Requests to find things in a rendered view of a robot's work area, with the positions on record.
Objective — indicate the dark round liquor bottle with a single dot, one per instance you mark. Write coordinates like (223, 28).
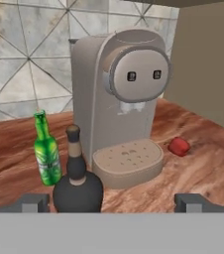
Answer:
(78, 190)

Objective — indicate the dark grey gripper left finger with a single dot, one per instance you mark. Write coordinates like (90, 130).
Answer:
(34, 200)

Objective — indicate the beige fridge side panel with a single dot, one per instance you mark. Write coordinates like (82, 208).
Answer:
(206, 59)

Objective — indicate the green beer bottle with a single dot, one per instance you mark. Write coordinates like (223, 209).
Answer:
(47, 155)

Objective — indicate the beige coffee machine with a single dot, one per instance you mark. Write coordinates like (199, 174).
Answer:
(117, 109)

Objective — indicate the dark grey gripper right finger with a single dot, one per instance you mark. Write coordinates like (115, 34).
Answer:
(190, 200)

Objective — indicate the red bell pepper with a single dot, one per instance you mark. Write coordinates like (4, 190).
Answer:
(179, 146)

